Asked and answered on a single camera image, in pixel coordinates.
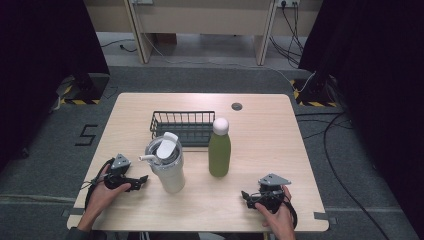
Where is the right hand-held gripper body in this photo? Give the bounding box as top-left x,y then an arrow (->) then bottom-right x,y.
254,173 -> 292,214

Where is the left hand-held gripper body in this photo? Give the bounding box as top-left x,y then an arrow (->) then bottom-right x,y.
103,153 -> 134,191

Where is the green bottle with white cap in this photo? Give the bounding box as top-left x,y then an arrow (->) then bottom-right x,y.
208,117 -> 232,178

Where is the person's right hand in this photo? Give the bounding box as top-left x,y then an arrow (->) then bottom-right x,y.
254,185 -> 296,236

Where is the person's left hand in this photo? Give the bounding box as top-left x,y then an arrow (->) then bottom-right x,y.
84,164 -> 132,220

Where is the white tumbler with straw lid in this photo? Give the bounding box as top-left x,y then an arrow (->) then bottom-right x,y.
138,131 -> 186,195

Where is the black stand base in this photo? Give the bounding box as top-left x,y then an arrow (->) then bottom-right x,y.
61,72 -> 111,106
290,77 -> 338,108

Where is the black curtain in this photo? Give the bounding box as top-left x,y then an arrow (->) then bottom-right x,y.
0,0 -> 111,171
298,0 -> 424,238

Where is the beige wooden desk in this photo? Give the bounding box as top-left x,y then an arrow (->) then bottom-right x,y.
83,0 -> 324,67

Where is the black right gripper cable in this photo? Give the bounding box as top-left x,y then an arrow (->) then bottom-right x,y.
283,199 -> 299,231

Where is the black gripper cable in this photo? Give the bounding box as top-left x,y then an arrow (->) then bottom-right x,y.
283,199 -> 299,231
79,157 -> 116,212

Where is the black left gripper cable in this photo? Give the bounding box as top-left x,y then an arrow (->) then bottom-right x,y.
79,157 -> 116,212

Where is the long black floor cable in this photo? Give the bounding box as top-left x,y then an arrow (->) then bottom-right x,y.
322,112 -> 392,240

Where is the black wire basket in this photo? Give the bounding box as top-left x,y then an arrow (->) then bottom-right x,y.
149,110 -> 216,148

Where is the short black floor cable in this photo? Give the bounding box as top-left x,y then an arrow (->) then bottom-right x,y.
99,38 -> 138,54

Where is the white floor cable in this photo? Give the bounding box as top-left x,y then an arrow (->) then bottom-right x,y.
134,6 -> 316,94

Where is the bundle of black wall cables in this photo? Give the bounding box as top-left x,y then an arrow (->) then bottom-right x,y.
269,1 -> 306,69

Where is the white wall socket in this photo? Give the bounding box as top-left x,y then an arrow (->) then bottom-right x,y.
275,0 -> 302,9

